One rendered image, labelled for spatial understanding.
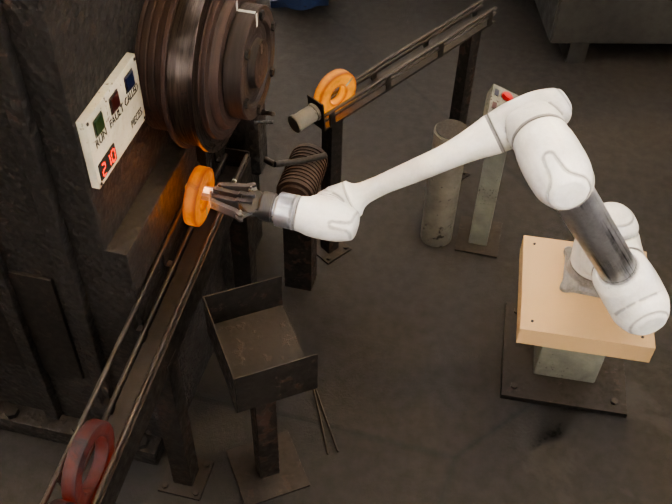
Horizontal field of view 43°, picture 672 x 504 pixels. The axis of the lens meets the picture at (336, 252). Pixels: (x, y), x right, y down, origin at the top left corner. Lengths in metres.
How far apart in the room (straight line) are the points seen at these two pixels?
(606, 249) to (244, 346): 0.93
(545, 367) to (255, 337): 1.09
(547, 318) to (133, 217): 1.20
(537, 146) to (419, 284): 1.29
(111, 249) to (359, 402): 1.08
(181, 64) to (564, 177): 0.87
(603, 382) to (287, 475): 1.08
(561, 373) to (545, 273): 0.40
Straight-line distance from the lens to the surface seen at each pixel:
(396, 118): 3.83
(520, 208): 3.47
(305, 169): 2.73
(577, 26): 4.22
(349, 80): 2.75
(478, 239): 3.26
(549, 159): 1.90
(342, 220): 2.09
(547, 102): 2.04
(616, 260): 2.25
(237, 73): 2.03
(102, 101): 1.88
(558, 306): 2.58
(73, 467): 1.87
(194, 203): 2.14
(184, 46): 1.98
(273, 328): 2.19
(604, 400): 2.92
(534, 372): 2.91
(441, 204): 3.09
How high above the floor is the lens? 2.32
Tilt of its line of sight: 46 degrees down
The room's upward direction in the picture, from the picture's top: 2 degrees clockwise
